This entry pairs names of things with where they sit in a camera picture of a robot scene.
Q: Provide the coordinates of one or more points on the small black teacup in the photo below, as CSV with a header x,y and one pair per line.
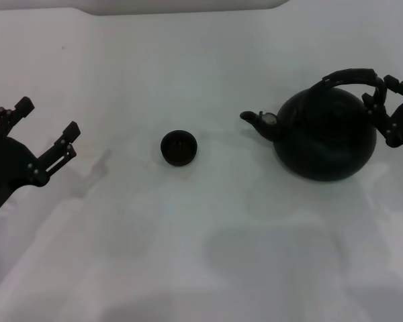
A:
x,y
178,149

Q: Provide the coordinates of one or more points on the black round teapot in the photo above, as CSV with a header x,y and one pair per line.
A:
x,y
322,144

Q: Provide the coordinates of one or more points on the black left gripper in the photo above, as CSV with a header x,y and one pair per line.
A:
x,y
6,164

